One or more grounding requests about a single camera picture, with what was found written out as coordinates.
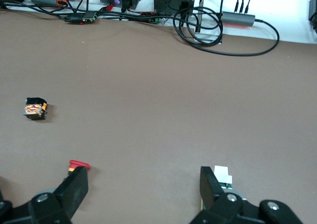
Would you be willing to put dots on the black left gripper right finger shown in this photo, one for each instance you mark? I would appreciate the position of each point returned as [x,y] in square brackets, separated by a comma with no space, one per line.
[210,189]

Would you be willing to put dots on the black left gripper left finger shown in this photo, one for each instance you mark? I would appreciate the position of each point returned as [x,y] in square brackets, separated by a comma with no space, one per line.
[74,189]

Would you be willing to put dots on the red mushroom button orange block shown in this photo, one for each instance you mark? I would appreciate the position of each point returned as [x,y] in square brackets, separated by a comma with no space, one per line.
[78,164]

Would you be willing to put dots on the orange black contact block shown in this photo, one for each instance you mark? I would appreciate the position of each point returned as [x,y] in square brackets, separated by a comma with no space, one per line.
[34,109]

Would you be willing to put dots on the grey usb hub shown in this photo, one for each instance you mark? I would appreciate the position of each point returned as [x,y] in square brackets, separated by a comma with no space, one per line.
[237,18]

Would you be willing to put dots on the small green circuit board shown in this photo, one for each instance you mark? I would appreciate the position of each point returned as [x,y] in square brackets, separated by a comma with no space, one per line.
[89,16]

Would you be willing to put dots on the black finned box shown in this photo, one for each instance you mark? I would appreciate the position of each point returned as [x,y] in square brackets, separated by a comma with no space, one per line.
[313,13]

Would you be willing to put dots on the white metal post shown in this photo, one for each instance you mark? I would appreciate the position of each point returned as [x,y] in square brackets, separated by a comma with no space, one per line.
[208,37]

